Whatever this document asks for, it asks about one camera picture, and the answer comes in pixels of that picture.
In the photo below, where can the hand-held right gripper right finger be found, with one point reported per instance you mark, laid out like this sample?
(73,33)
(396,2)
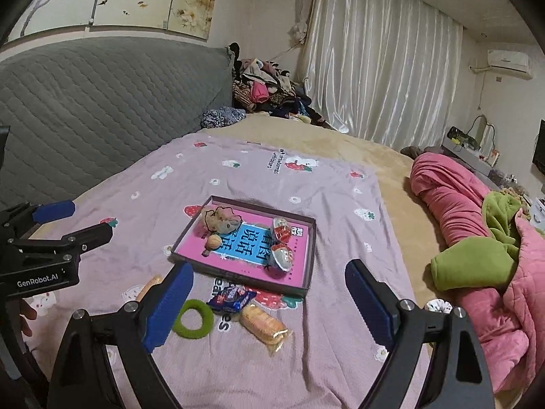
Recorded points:
(368,302)

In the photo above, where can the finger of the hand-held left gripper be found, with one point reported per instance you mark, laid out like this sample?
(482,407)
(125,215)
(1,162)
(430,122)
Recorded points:
(55,211)
(96,232)

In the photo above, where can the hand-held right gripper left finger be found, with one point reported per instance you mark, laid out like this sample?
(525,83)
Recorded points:
(168,306)

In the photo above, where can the small clear biscuit packet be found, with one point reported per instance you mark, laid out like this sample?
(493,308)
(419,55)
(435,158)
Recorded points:
(149,287)

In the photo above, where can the blue cookie packet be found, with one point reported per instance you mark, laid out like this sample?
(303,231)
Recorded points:
(232,298)

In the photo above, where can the walnut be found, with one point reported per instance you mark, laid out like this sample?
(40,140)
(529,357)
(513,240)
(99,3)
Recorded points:
(214,241)

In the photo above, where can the dark shallow cardboard box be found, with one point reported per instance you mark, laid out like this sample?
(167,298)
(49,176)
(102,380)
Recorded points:
(255,283)

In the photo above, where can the large clear biscuit packet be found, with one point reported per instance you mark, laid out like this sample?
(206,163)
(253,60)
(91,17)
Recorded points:
(262,323)

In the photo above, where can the red white toy egg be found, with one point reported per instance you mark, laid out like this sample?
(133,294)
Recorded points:
(281,260)
(283,230)

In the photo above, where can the beige sheer scrunchie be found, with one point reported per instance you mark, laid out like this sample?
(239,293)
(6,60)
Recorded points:
(221,221)

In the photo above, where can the person's left hand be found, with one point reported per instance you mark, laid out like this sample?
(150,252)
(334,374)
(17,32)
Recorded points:
(27,313)

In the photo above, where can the pink book with blue label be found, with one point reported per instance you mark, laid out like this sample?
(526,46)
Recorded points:
(200,247)

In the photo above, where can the small cloth doll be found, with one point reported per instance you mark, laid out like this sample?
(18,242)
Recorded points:
(438,305)

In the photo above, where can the green fleece blanket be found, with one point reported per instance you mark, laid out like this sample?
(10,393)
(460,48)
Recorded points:
(468,264)

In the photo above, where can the grey quilted headboard cover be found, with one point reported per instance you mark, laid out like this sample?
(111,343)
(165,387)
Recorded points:
(106,102)

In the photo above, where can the pink quilt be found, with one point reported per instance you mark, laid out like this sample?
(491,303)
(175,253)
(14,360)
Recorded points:
(451,204)

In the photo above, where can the tan bed sheet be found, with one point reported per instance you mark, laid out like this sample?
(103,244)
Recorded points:
(362,153)

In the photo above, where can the purple strawberry print blanket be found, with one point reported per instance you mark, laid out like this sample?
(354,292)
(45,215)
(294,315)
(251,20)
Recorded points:
(255,179)

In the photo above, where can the brown cloth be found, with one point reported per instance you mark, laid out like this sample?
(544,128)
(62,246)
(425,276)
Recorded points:
(411,152)

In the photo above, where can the blue patterned cloth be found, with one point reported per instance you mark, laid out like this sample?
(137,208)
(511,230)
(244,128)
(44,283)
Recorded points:
(221,117)

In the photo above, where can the grey side table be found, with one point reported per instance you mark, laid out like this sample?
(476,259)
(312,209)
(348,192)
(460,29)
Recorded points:
(468,157)

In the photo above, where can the dark bag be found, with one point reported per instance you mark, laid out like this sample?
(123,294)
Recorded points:
(460,136)

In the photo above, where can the pile of clothes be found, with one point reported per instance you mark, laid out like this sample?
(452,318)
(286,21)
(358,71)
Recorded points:
(272,89)

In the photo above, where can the white shiny curtain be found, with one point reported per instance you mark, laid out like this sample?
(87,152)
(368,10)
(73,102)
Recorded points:
(383,72)

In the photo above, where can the black television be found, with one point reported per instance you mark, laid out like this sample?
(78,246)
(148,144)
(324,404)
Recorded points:
(540,149)

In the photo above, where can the white air conditioner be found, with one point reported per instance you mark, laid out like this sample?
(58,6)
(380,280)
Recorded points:
(509,64)

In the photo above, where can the white cloth flower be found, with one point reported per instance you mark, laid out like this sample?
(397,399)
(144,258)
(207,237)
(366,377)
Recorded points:
(298,30)

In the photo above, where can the white arched frame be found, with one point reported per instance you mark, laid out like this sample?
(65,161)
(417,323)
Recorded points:
(479,130)

